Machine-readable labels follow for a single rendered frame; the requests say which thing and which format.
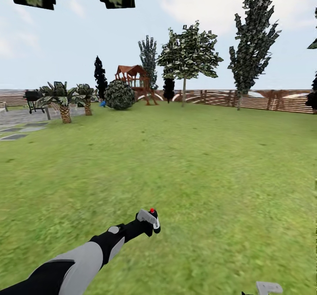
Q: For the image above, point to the charcoal grill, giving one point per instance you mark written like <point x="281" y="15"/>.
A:
<point x="32" y="95"/>

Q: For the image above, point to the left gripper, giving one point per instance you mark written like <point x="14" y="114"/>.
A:
<point x="142" y="227"/>

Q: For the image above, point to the pesticide atomizer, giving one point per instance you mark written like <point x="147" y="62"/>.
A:
<point x="156" y="226"/>

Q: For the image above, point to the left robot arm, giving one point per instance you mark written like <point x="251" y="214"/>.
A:
<point x="70" y="273"/>

